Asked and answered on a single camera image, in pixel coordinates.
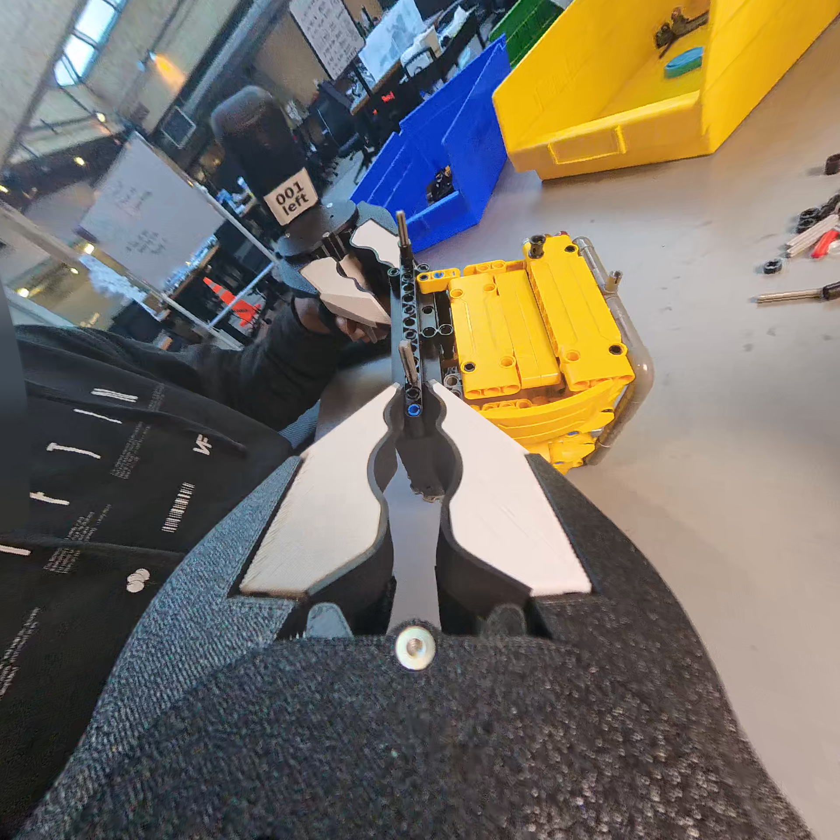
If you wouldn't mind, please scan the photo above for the person's left hand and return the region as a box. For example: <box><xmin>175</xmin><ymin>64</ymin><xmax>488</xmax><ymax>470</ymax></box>
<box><xmin>292</xmin><ymin>296</ymin><xmax>384</xmax><ymax>347</ymax></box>

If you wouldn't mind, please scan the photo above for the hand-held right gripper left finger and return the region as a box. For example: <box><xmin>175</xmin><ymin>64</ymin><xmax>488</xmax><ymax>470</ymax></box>
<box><xmin>239</xmin><ymin>384</ymin><xmax>403</xmax><ymax>618</ymax></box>

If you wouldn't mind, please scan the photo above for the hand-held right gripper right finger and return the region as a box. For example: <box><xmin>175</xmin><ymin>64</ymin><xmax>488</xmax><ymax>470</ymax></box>
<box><xmin>427</xmin><ymin>384</ymin><xmax>595</xmax><ymax>618</ymax></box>

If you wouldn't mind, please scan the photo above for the blue plastic bin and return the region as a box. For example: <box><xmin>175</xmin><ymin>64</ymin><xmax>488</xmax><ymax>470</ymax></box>
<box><xmin>347</xmin><ymin>37</ymin><xmax>514</xmax><ymax>254</ymax></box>

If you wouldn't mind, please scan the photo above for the grey desk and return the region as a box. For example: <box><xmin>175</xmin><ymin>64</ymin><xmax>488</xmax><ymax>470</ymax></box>
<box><xmin>296</xmin><ymin>53</ymin><xmax>840</xmax><ymax>840</ymax></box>

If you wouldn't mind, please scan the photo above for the dark brick part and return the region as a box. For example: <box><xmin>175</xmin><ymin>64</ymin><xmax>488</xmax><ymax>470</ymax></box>
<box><xmin>653</xmin><ymin>6</ymin><xmax>711</xmax><ymax>55</ymax></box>

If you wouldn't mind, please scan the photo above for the blue brick separator tool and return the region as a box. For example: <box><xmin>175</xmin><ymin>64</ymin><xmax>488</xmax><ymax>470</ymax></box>
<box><xmin>662</xmin><ymin>46</ymin><xmax>707</xmax><ymax>78</ymax></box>

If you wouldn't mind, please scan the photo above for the person's left forearm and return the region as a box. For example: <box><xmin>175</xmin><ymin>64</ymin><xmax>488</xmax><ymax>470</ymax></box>
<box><xmin>158</xmin><ymin>296</ymin><xmax>345</xmax><ymax>431</ymax></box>

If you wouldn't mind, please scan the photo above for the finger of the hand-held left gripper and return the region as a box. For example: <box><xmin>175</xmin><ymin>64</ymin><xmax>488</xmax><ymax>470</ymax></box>
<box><xmin>347</xmin><ymin>217</ymin><xmax>403</xmax><ymax>274</ymax></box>
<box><xmin>301</xmin><ymin>255</ymin><xmax>393</xmax><ymax>328</ymax></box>

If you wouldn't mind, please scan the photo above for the green plastic bin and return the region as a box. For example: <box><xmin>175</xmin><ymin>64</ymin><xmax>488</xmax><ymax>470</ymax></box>
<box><xmin>491</xmin><ymin>0</ymin><xmax>567</xmax><ymax>68</ymax></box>

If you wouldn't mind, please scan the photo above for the grey axle pin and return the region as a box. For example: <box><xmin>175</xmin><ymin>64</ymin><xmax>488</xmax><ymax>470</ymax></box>
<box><xmin>754</xmin><ymin>279</ymin><xmax>840</xmax><ymax>307</ymax></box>

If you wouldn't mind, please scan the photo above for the pile of small brick parts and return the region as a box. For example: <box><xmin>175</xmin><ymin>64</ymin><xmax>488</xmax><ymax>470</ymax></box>
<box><xmin>759</xmin><ymin>153</ymin><xmax>840</xmax><ymax>278</ymax></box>

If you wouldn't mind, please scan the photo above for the yellow plastic bin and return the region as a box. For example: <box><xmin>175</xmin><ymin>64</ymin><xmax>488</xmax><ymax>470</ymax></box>
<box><xmin>491</xmin><ymin>0</ymin><xmax>840</xmax><ymax>182</ymax></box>

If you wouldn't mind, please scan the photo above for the black yellow toy brick vehicle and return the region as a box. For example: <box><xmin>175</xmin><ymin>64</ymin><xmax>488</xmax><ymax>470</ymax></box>
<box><xmin>386</xmin><ymin>208</ymin><xmax>656</xmax><ymax>497</ymax></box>

